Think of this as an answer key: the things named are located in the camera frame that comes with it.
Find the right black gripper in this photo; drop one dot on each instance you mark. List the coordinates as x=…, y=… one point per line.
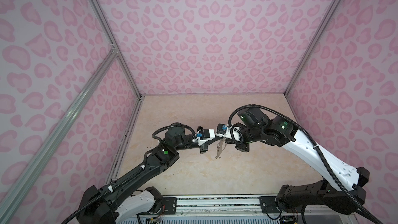
x=241, y=147

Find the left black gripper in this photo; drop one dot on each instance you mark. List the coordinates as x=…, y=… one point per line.
x=203, y=149

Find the metal key holder plate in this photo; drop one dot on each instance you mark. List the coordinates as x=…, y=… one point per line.
x=220, y=148

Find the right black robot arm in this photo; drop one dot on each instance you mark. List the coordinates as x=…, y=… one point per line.
x=341, y=188

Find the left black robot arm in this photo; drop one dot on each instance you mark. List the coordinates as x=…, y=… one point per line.
x=120, y=199

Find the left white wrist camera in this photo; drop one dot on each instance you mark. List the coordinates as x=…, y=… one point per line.
x=203, y=136

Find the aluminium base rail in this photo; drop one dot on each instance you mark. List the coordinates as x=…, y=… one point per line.
x=229, y=209

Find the left corner aluminium post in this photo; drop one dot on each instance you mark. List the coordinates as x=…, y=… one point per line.
x=104, y=23

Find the corner aluminium post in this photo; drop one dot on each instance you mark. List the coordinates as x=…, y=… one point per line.
x=104, y=23
x=324, y=23

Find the right corner aluminium post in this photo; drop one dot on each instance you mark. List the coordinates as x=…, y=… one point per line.
x=324, y=23

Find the aluminium frame strut diagonal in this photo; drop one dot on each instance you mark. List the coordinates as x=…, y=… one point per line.
x=31, y=173

